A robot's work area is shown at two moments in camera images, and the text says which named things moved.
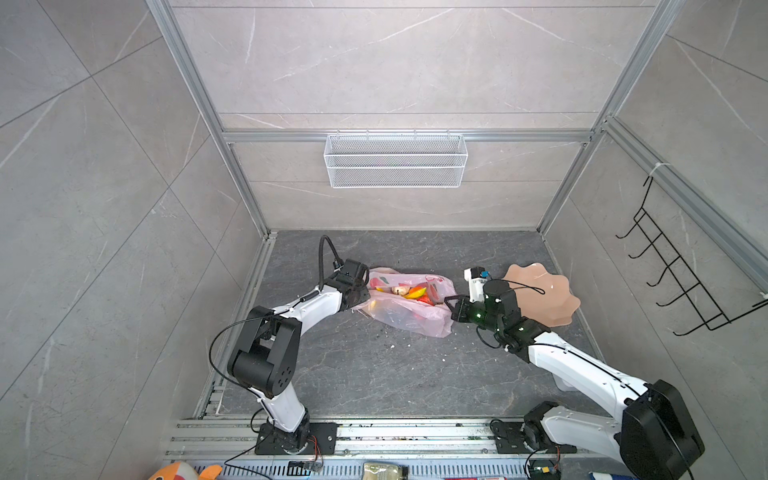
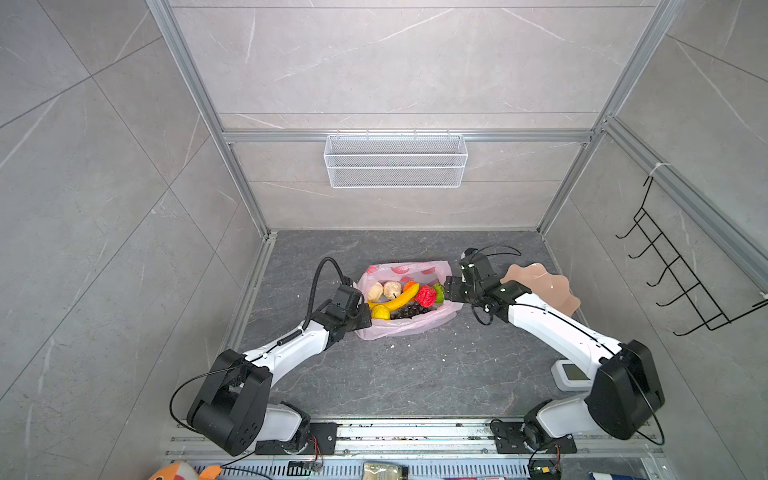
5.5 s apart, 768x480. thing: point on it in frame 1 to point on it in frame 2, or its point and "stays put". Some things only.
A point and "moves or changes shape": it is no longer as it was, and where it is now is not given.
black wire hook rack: (677, 268) stays put
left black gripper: (365, 291) to (367, 318)
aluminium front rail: (452, 450) stays put
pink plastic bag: (415, 303) moves or changes shape
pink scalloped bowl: (542, 297) stays put
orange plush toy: (184, 471) stays put
